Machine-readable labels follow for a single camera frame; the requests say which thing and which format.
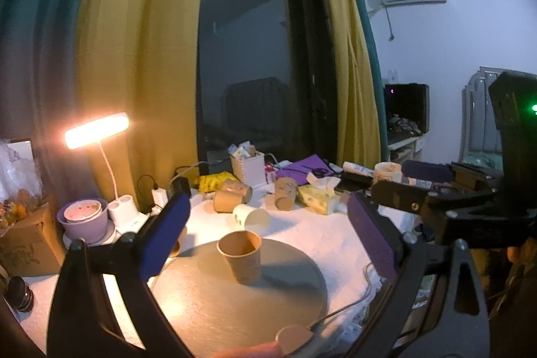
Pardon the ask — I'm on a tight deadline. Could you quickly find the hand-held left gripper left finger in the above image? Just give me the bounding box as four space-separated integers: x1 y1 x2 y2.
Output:
46 192 198 358

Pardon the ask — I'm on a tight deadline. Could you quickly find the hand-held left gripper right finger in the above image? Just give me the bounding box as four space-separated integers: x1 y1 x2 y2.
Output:
347 194 491 358

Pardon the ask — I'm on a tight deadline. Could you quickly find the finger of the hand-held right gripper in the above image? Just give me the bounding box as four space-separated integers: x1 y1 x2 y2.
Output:
371 181 433 215
401 160 504 195

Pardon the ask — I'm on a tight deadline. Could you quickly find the plain brown paper cup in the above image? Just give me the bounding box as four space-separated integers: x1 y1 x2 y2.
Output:
213 190 245 214
217 231 263 286

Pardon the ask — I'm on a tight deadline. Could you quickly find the patterned brown paper cup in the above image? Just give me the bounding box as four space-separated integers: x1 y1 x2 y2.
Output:
221 178 253 203
274 176 299 211

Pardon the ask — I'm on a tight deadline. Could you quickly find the white paper cup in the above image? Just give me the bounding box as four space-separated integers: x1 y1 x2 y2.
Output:
232 204 272 235

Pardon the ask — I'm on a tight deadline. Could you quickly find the person's right hand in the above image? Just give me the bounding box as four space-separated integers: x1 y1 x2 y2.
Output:
480 244 537 321

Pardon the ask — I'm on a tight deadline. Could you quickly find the white power adapter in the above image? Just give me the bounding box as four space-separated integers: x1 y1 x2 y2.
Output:
151 187 169 213

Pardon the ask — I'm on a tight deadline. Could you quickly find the white cabinet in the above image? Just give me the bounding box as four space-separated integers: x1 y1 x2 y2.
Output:
387 131 428 165

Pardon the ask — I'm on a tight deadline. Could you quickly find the black pouch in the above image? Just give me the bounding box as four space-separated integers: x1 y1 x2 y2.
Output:
337 172 375 193

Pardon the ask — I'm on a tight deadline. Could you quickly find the grey chair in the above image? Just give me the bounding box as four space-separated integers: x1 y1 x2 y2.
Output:
458 65 506 166

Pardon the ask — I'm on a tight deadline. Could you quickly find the white tube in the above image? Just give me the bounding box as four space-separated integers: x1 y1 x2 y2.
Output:
343 161 375 176

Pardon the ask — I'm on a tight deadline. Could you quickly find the yellow cloth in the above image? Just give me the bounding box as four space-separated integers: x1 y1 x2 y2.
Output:
197 172 240 193

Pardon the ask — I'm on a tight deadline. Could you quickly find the black monitor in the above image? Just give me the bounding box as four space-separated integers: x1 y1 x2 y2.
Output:
385 83 430 135

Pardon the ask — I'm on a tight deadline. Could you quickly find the yellow tissue box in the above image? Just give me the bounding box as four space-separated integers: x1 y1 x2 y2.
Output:
297 172 343 215

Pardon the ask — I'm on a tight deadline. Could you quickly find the purple bowl with lid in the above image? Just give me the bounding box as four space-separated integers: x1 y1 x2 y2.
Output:
56 196 117 247

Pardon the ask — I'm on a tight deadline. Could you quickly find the purple folder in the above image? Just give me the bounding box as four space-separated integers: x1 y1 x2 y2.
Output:
274 154 337 185

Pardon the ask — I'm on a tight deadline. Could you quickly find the white storage basket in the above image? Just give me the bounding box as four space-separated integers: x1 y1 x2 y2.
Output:
229 141 266 189

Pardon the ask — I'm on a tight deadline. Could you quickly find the grey round mat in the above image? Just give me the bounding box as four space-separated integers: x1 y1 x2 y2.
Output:
150 238 329 356

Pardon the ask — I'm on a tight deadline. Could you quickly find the yellow curtain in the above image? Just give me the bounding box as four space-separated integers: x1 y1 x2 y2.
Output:
75 0 211 203
307 0 382 171

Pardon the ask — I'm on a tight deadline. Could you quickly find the white desk lamp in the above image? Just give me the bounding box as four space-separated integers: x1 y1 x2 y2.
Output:
64 112 150 235

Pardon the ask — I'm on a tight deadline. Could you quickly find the small round disc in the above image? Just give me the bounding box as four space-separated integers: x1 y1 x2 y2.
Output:
275 325 315 354

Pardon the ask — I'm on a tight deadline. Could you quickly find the cardboard box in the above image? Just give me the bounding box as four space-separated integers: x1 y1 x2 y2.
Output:
0 194 67 278

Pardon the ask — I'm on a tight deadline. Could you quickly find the clear plastic bag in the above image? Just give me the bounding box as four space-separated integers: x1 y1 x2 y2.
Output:
0 138 46 231

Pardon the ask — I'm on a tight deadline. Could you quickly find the dark window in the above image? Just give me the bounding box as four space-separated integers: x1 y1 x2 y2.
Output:
195 0 341 175

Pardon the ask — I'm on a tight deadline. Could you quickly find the black cable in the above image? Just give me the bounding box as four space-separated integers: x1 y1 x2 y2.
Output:
136 163 210 214

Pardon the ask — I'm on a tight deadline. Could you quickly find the thin white cable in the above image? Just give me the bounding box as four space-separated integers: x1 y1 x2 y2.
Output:
308 261 376 331

